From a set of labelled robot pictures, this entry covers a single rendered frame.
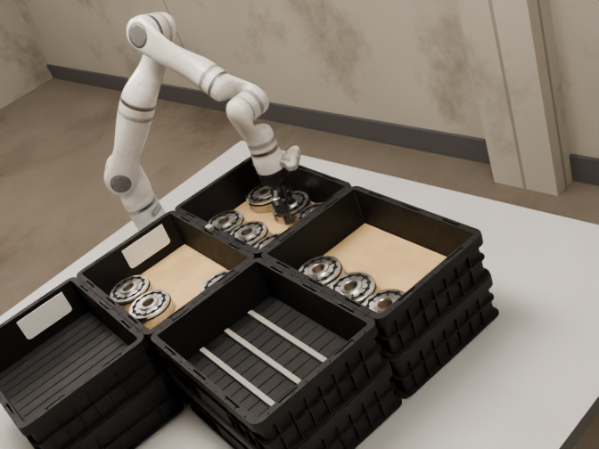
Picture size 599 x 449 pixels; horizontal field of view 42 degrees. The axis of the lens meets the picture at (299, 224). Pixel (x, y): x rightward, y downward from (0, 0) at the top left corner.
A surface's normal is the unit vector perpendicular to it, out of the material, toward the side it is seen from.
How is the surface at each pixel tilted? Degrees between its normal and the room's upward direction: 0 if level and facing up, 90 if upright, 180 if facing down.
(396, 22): 90
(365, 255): 0
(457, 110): 90
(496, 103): 90
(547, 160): 90
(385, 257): 0
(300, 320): 0
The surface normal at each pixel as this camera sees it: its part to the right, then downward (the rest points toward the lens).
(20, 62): 0.67, 0.22
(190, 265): -0.30, -0.79
